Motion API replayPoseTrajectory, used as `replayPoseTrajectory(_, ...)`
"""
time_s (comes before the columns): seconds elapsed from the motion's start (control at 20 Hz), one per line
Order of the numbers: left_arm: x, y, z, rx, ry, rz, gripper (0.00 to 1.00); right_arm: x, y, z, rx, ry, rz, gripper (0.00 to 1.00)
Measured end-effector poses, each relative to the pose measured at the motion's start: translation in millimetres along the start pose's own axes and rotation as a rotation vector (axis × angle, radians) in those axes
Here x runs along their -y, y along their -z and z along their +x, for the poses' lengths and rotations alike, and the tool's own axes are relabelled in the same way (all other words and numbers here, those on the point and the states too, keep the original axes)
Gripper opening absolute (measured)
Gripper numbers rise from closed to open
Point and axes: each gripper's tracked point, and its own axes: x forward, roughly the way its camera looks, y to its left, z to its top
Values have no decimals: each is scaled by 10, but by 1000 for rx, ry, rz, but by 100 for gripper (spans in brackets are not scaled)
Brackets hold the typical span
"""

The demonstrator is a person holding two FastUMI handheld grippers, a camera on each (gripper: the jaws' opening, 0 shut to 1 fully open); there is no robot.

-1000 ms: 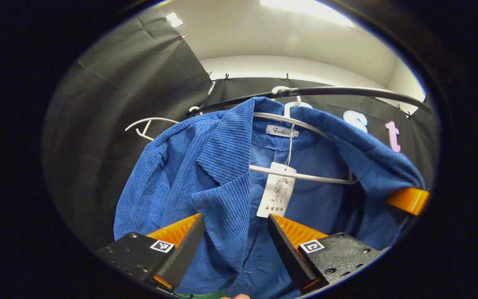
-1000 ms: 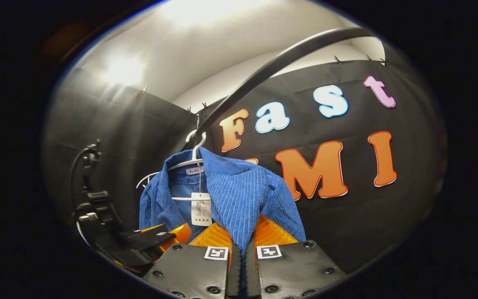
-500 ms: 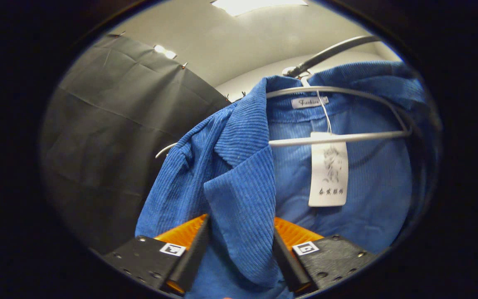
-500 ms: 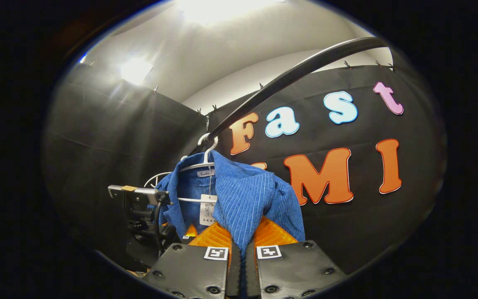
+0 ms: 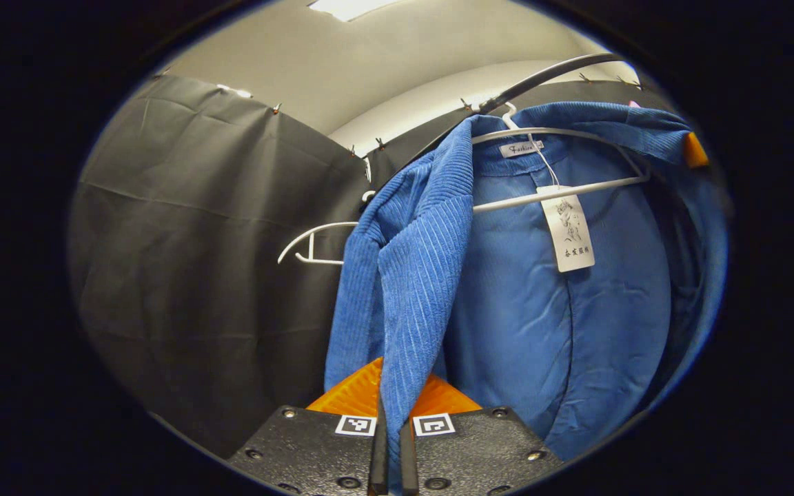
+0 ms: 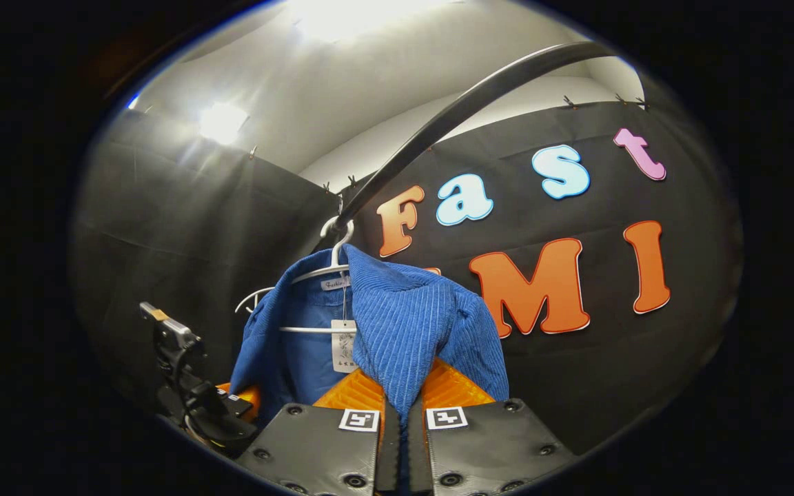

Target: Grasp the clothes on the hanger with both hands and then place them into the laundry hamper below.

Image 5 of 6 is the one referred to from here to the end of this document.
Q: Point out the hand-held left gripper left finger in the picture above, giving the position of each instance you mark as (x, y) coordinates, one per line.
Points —
(378, 468)

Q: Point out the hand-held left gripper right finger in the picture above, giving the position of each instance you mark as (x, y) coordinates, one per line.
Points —
(409, 468)

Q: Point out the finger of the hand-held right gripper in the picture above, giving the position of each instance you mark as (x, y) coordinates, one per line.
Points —
(695, 151)

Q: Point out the white clothes hanger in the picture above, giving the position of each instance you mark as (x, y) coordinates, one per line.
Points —
(314, 231)
(576, 187)

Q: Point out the black clothes rack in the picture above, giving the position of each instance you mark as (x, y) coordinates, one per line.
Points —
(548, 77)

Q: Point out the white paper garment tag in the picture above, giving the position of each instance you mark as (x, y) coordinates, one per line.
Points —
(569, 231)

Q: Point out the ceiling light panel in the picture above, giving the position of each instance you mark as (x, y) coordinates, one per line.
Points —
(235, 91)
(349, 7)

